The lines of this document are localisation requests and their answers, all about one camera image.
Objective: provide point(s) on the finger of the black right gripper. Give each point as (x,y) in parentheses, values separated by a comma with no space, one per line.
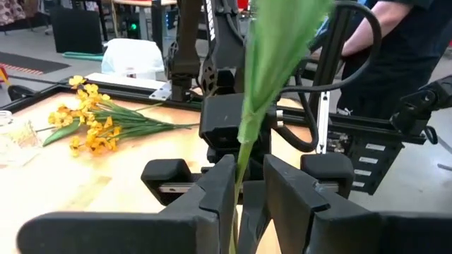
(252,211)

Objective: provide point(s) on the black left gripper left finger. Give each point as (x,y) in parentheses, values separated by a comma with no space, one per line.
(141,233)

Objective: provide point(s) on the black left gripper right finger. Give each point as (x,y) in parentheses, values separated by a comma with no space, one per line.
(353,233)

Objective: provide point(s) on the red artificial tulip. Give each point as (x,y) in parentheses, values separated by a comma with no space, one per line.
(279,53)

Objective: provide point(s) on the yellow artificial flower bunch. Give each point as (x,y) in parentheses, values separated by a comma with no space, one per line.
(61,118)
(99,143)
(90,88)

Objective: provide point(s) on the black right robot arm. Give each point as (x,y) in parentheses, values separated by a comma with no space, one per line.
(226,42)

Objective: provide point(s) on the clear textured glass vase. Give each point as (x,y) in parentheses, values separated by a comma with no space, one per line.
(14,141)

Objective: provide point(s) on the black labelled controller box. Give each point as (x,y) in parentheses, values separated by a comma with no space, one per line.
(370,166)

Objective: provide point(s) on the white flat board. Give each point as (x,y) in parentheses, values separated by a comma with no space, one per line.
(123,81)

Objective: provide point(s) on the black device green light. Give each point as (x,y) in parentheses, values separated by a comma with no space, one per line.
(133,28)

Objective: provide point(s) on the background wooden table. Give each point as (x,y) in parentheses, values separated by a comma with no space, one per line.
(144,3)

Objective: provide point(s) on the black cabinet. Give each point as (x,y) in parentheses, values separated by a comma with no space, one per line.
(76,31)

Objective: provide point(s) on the person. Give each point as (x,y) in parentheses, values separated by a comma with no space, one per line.
(406,63)

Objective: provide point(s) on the black striped floor mat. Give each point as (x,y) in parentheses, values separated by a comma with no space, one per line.
(28,63)

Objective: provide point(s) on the floral patterned fabric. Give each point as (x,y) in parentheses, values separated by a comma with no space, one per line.
(14,10)

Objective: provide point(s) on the black aluminium table frame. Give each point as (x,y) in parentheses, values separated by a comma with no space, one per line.
(353,123)

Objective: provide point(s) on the black mounting bracket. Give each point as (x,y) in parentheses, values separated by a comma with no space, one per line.
(420,106)

